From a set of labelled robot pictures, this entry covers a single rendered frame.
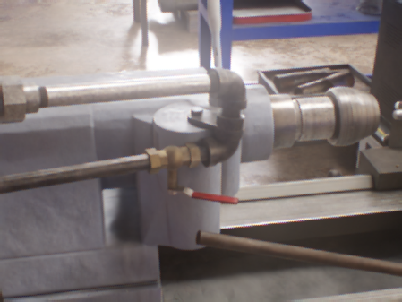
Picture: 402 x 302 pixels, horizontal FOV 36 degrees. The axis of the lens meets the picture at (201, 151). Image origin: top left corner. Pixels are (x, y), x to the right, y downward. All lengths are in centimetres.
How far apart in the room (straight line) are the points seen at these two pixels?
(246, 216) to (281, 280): 14
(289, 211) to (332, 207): 8
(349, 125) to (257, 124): 14
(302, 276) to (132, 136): 52
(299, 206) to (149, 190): 45
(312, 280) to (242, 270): 13
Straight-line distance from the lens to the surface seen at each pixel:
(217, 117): 72
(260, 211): 116
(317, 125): 90
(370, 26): 291
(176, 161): 70
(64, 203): 82
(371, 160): 128
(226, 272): 119
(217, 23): 82
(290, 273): 120
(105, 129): 80
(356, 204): 121
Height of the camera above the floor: 149
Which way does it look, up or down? 29 degrees down
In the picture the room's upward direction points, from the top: straight up
